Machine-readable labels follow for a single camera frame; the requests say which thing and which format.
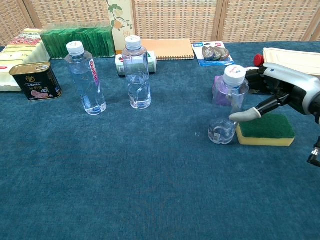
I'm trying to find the clear water bottle pink label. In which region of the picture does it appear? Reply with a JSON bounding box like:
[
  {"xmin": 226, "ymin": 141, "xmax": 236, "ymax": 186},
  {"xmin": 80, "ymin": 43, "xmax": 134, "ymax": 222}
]
[{"xmin": 64, "ymin": 41, "xmax": 108, "ymax": 116}]

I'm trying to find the small purple box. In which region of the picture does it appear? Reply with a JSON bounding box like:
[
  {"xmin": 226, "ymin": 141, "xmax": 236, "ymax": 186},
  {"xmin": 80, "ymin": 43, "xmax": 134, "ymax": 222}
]
[{"xmin": 212, "ymin": 75, "xmax": 238, "ymax": 107}]

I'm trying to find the green yellow scrub sponge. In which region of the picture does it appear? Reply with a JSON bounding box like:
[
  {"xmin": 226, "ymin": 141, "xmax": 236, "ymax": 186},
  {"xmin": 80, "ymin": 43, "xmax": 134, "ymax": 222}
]
[{"xmin": 236, "ymin": 113, "xmax": 296, "ymax": 147}]

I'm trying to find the blue correction tape pack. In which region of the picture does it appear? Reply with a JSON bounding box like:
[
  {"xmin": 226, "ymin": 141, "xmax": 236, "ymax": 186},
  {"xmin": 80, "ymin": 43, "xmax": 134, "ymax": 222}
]
[{"xmin": 191, "ymin": 41, "xmax": 235, "ymax": 67}]

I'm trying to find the clear water bottle white cap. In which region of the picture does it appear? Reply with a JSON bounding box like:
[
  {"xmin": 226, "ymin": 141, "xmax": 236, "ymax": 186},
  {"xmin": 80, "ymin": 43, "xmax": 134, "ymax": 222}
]
[
  {"xmin": 207, "ymin": 64, "xmax": 250, "ymax": 145},
  {"xmin": 121, "ymin": 35, "xmax": 152, "ymax": 110}
]

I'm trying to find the woven folding screen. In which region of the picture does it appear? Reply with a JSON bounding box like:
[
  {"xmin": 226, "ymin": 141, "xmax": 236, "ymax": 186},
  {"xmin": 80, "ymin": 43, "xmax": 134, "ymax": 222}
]
[{"xmin": 0, "ymin": 0, "xmax": 320, "ymax": 47}]

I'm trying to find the tall orange pomelo print box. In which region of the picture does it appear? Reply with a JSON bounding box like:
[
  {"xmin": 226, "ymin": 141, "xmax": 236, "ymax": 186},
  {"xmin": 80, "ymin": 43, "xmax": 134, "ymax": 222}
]
[{"xmin": 105, "ymin": 0, "xmax": 137, "ymax": 56}]

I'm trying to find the orange spiral notebook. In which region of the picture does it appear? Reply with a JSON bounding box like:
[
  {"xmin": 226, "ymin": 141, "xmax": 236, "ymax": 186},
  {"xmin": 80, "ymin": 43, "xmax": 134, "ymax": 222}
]
[{"xmin": 139, "ymin": 39, "xmax": 195, "ymax": 61}]

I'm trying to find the white green drink can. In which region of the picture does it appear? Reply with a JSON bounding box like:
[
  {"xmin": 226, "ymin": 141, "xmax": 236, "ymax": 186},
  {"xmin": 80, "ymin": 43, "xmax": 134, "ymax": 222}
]
[{"xmin": 114, "ymin": 50, "xmax": 158, "ymax": 78}]

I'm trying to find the beige lidded food container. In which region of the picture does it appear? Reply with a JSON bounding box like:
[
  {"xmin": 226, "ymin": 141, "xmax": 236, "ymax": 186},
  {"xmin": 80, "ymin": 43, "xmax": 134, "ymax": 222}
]
[{"xmin": 262, "ymin": 47, "xmax": 320, "ymax": 76}]

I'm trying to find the silver grey right robot hand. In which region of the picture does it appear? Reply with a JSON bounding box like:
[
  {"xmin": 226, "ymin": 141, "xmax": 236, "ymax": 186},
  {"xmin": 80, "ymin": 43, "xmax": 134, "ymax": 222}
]
[{"xmin": 228, "ymin": 62, "xmax": 320, "ymax": 123}]

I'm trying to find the yellow sponge multipack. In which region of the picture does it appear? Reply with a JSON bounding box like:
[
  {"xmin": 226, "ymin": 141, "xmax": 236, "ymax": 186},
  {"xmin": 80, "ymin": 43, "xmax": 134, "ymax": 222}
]
[{"xmin": 0, "ymin": 28, "xmax": 51, "ymax": 93}]

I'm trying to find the black gold luncheon meat can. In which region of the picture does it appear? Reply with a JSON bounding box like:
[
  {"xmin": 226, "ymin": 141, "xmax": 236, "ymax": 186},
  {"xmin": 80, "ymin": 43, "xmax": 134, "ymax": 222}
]
[{"xmin": 8, "ymin": 61, "xmax": 63, "ymax": 102}]

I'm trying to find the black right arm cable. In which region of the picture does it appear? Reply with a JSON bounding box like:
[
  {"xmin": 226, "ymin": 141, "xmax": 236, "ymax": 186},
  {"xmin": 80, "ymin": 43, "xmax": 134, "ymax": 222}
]
[{"xmin": 306, "ymin": 136, "xmax": 320, "ymax": 168}]

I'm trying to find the box of green packets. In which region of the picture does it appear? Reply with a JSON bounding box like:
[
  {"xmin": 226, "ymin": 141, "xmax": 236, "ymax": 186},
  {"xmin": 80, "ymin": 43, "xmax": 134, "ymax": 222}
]
[{"xmin": 39, "ymin": 24, "xmax": 116, "ymax": 60}]

